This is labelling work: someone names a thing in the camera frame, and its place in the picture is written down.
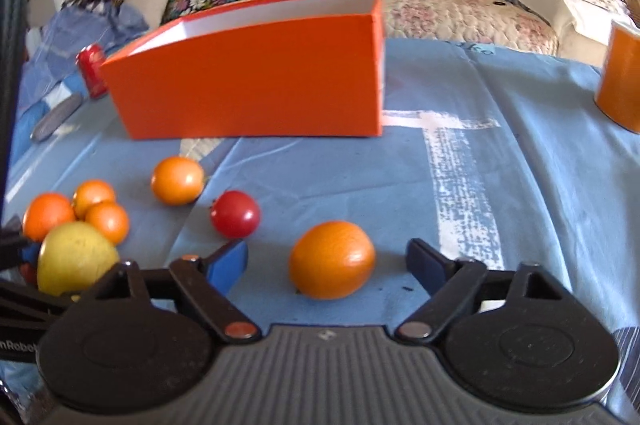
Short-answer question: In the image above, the red cherry tomato centre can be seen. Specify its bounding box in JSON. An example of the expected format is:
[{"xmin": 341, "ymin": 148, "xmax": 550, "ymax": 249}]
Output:
[{"xmin": 209, "ymin": 190, "xmax": 262, "ymax": 240}]

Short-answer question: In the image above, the mandarin with stem dot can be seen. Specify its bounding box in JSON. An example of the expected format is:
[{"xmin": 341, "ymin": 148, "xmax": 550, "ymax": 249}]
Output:
[{"xmin": 72, "ymin": 179, "xmax": 117, "ymax": 220}]

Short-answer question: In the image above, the blue tablecloth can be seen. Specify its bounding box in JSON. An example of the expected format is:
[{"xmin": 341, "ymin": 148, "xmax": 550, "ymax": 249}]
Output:
[{"xmin": 6, "ymin": 39, "xmax": 639, "ymax": 424}]

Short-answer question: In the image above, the grey flat object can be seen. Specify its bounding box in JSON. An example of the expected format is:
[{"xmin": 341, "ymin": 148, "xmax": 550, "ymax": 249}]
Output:
[{"xmin": 30, "ymin": 92, "xmax": 84, "ymax": 143}]

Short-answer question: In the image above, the blue striped cloth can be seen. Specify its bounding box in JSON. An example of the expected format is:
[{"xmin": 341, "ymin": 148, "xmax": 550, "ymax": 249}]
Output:
[{"xmin": 10, "ymin": 4, "xmax": 149, "ymax": 164}]

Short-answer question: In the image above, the orange cardboard box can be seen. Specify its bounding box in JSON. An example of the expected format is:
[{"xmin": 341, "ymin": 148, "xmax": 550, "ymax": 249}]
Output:
[{"xmin": 100, "ymin": 0, "xmax": 385, "ymax": 140}]

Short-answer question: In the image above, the orange cup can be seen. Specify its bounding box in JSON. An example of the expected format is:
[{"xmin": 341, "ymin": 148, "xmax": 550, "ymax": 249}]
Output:
[{"xmin": 594, "ymin": 21, "xmax": 640, "ymax": 133}]

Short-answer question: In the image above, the red soda can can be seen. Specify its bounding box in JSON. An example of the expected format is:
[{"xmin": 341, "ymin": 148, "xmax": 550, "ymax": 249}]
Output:
[{"xmin": 75, "ymin": 44, "xmax": 107, "ymax": 100}]

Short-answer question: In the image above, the quilted sofa seat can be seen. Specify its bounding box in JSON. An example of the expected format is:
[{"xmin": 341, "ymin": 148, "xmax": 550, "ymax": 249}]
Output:
[{"xmin": 382, "ymin": 0, "xmax": 559, "ymax": 55}]

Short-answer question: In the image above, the black braided cable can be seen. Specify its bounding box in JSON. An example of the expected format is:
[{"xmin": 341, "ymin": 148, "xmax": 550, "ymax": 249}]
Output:
[{"xmin": 0, "ymin": 0, "xmax": 30, "ymax": 216}]

